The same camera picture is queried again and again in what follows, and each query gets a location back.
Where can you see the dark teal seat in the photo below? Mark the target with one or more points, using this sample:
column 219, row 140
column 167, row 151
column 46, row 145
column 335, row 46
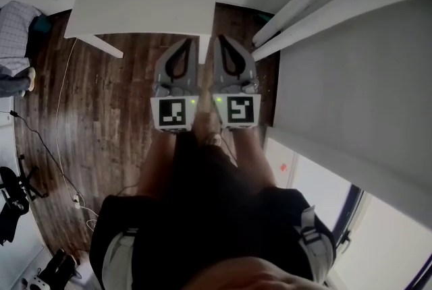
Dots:
column 42, row 24

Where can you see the person's left forearm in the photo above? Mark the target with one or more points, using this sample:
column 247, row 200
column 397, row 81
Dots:
column 155, row 164

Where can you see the person's black shirt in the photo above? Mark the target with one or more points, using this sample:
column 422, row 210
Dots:
column 209, row 214

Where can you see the white round device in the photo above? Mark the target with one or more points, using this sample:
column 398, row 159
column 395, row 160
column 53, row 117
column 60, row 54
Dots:
column 35, row 283

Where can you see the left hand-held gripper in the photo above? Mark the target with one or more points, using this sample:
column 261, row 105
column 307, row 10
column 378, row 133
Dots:
column 172, row 113

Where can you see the red sticker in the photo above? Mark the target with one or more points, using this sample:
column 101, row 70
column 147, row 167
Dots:
column 283, row 167

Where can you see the black office chair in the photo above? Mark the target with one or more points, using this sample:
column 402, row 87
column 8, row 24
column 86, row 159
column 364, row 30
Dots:
column 10, row 177

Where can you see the white table leg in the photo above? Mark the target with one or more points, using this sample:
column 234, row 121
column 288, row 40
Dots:
column 104, row 46
column 203, row 49

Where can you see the person's right forearm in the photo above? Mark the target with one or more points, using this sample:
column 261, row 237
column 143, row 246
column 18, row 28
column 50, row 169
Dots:
column 251, row 153

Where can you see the white power strip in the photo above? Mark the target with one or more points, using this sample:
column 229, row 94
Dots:
column 77, row 201

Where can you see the person's white shoe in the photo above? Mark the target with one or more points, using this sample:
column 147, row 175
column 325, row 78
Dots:
column 215, row 139

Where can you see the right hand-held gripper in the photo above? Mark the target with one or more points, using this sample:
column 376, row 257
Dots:
column 239, row 110

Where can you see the black jacket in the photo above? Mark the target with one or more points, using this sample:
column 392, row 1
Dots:
column 10, row 218

